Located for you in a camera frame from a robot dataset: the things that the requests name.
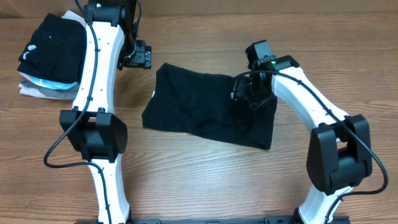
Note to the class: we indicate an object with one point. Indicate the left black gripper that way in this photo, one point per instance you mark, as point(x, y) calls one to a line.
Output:
point(143, 57)

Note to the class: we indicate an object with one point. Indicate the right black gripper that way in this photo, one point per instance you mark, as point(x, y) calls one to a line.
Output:
point(238, 91)

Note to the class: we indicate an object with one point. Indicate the black t-shirt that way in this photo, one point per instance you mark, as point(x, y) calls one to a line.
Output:
point(200, 104)

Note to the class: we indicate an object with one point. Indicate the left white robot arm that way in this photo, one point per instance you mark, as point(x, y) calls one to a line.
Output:
point(91, 125)

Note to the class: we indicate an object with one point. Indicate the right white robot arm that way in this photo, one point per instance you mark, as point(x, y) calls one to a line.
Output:
point(337, 159)

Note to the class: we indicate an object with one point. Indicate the folded grey garment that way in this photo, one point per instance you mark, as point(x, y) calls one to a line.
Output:
point(30, 89)

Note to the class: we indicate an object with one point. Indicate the folded white garment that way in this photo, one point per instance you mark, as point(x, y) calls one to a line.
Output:
point(51, 63)

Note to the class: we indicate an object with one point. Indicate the folded black shirt with logo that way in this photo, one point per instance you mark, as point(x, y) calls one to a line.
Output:
point(55, 51)

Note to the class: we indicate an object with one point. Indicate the folded light blue garment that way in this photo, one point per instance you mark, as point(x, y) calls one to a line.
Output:
point(47, 83)

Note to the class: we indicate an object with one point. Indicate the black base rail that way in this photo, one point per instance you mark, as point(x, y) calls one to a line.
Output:
point(211, 221)

